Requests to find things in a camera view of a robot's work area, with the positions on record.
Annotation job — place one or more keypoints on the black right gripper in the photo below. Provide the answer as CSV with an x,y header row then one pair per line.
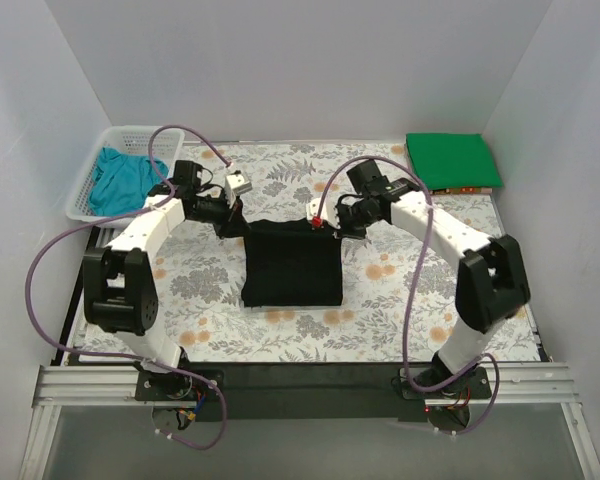
x,y
341,223

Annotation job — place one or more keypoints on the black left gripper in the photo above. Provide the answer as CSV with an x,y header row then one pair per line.
x,y
231,222

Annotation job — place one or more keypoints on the black t shirt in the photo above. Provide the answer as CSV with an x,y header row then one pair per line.
x,y
290,264

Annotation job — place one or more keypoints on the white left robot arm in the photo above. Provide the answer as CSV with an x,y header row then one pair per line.
x,y
120,296

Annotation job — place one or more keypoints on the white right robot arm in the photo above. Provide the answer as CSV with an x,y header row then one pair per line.
x,y
491,281

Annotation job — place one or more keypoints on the floral table mat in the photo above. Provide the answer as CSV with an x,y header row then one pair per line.
x,y
199,277

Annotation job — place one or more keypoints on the white plastic basket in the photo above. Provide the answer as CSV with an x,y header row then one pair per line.
x,y
128,139

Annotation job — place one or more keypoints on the folded green t shirt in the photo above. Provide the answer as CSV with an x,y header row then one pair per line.
x,y
450,161

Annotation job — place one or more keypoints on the teal t shirt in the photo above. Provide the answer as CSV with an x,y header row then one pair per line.
x,y
121,183

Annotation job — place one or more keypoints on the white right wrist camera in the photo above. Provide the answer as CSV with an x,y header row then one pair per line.
x,y
321,214

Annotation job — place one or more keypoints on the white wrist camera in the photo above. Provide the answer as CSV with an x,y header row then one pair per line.
x,y
236,184
321,214

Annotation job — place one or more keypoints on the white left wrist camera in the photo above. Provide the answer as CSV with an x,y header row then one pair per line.
x,y
236,184

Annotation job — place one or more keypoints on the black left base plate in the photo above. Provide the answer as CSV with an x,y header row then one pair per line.
x,y
152,386

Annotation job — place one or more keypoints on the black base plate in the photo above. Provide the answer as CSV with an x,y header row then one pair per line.
x,y
473,385
152,386

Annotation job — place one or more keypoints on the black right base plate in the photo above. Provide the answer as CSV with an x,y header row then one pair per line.
x,y
473,385

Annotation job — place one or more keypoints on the aluminium frame rail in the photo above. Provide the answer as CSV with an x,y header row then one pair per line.
x,y
297,391

